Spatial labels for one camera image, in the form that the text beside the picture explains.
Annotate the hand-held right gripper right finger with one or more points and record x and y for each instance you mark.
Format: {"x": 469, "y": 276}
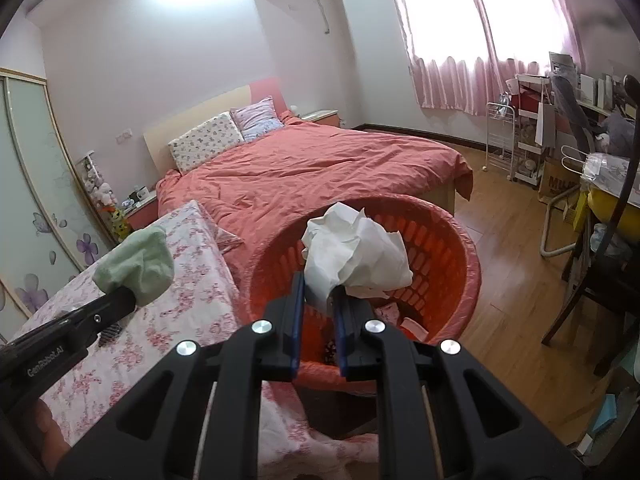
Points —
{"x": 341, "y": 330}

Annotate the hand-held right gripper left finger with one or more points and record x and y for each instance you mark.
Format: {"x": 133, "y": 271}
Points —
{"x": 298, "y": 320}

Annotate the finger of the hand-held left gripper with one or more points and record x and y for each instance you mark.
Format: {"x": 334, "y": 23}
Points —
{"x": 107, "y": 300}
{"x": 107, "y": 322}

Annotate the light green cloth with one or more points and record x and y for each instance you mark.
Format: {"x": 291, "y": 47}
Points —
{"x": 135, "y": 265}

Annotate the pink white wrapper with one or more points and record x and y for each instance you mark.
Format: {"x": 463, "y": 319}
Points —
{"x": 395, "y": 315}

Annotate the white tissue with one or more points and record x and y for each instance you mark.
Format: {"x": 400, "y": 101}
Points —
{"x": 360, "y": 255}

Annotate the red plastic basket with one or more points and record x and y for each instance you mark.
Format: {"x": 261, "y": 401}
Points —
{"x": 440, "y": 260}

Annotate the person's left hand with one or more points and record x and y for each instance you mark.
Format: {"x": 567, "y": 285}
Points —
{"x": 50, "y": 425}

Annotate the pink nightstand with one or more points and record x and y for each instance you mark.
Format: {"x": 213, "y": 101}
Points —
{"x": 142, "y": 215}
{"x": 320, "y": 117}

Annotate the clear tube of plush toys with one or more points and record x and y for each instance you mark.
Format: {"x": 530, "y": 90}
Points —
{"x": 102, "y": 190}

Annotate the white mug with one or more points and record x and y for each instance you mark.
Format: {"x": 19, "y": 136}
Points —
{"x": 142, "y": 193}

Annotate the wardrobe with purple flowers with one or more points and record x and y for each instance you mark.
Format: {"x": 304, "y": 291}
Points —
{"x": 30, "y": 185}

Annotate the bed with coral duvet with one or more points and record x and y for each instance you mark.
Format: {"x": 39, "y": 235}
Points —
{"x": 325, "y": 170}

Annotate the floral print pillow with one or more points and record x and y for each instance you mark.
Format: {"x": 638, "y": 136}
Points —
{"x": 205, "y": 142}

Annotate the pink striped pillow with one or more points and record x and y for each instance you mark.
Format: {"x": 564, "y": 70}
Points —
{"x": 257, "y": 117}

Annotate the white tubular stand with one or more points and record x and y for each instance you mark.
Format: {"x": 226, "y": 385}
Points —
{"x": 550, "y": 230}

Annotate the dark wooden chair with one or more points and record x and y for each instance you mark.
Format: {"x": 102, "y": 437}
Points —
{"x": 590, "y": 285}

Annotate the brown cardboard box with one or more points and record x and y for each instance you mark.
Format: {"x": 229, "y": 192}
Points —
{"x": 557, "y": 182}

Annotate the pink curtain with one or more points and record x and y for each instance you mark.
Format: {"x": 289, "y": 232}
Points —
{"x": 450, "y": 80}

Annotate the white storage cart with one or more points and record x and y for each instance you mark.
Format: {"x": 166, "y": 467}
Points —
{"x": 532, "y": 130}

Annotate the light blue box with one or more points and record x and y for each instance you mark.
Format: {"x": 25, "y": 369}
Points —
{"x": 606, "y": 412}

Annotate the yellow basin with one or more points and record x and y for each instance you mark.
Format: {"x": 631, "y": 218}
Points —
{"x": 607, "y": 210}

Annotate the clear plastic bag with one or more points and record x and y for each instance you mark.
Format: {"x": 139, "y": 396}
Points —
{"x": 607, "y": 170}

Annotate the grey office chair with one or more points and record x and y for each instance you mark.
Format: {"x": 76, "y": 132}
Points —
{"x": 572, "y": 105}

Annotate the white wall socket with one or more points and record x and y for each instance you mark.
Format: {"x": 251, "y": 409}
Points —
{"x": 124, "y": 135}

